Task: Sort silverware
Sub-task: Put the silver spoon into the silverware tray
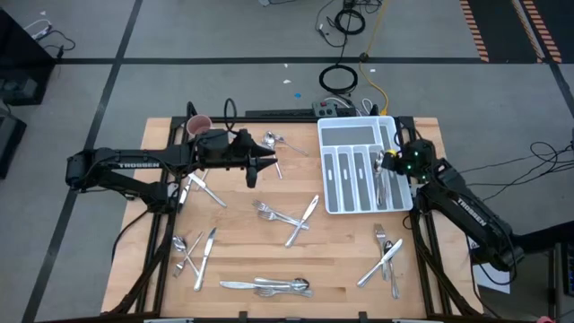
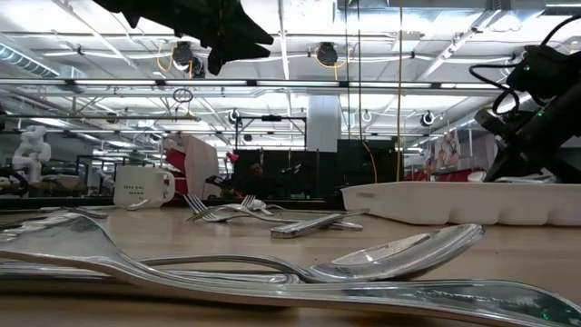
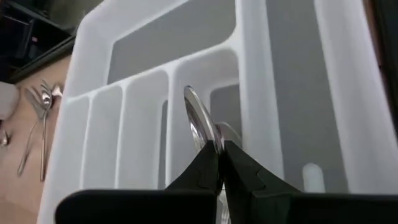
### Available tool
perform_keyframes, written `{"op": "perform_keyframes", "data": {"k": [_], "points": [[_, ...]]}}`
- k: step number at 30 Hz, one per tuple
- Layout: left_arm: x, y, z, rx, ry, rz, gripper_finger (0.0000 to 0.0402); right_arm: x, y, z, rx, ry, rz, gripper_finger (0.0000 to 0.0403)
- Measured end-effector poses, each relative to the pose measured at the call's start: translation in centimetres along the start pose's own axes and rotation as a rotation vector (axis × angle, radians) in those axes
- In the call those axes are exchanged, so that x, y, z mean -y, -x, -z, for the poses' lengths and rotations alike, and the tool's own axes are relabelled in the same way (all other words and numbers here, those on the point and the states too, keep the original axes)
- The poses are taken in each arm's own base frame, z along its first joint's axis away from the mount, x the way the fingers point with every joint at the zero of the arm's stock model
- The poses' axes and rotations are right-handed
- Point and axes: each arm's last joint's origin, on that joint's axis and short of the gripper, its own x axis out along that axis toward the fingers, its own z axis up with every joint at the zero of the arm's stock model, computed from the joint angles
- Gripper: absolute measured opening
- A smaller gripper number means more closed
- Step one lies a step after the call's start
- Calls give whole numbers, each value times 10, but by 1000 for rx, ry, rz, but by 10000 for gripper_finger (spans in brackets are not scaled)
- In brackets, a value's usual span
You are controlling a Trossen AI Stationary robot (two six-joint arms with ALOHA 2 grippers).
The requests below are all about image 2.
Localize white mug with text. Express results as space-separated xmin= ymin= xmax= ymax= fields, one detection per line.
xmin=113 ymin=165 xmax=176 ymax=209

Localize black metal gantry frame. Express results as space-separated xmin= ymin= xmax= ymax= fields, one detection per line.
xmin=233 ymin=114 xmax=309 ymax=151

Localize pale pink cloth cover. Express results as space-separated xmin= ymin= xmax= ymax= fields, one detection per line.
xmin=176 ymin=132 xmax=221 ymax=200

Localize silver fork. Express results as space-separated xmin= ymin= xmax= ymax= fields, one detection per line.
xmin=224 ymin=193 xmax=257 ymax=213
xmin=183 ymin=193 xmax=305 ymax=224
xmin=185 ymin=204 xmax=255 ymax=223
xmin=0 ymin=212 xmax=581 ymax=327

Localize black partition panels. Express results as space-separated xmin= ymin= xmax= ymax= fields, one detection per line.
xmin=231 ymin=138 xmax=403 ymax=201

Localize person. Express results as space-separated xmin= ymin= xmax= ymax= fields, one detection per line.
xmin=244 ymin=162 xmax=270 ymax=196

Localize black ceiling cable reel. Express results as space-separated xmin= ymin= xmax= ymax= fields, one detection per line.
xmin=315 ymin=41 xmax=340 ymax=68
xmin=171 ymin=40 xmax=206 ymax=79

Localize red bin cart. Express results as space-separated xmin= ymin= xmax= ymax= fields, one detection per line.
xmin=403 ymin=165 xmax=482 ymax=183

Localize yellow hanging cable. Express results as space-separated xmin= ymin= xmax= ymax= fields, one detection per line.
xmin=396 ymin=0 xmax=405 ymax=183

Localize white square column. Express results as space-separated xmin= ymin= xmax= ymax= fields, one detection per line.
xmin=307 ymin=94 xmax=341 ymax=154

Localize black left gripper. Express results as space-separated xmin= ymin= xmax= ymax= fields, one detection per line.
xmin=93 ymin=0 xmax=275 ymax=76

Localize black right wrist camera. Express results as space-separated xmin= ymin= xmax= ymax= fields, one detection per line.
xmin=506 ymin=43 xmax=576 ymax=104

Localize black aluminium table frame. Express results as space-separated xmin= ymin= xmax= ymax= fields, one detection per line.
xmin=0 ymin=195 xmax=341 ymax=211

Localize black hanging cable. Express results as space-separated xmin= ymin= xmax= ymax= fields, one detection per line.
xmin=357 ymin=0 xmax=363 ymax=140
xmin=344 ymin=0 xmax=350 ymax=142

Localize colourful hanging poster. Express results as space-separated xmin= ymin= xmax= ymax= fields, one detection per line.
xmin=428 ymin=129 xmax=462 ymax=172

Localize white cutlery tray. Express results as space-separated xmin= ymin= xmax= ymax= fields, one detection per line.
xmin=340 ymin=181 xmax=581 ymax=227

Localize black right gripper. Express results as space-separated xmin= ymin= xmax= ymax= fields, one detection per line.
xmin=474 ymin=84 xmax=581 ymax=183

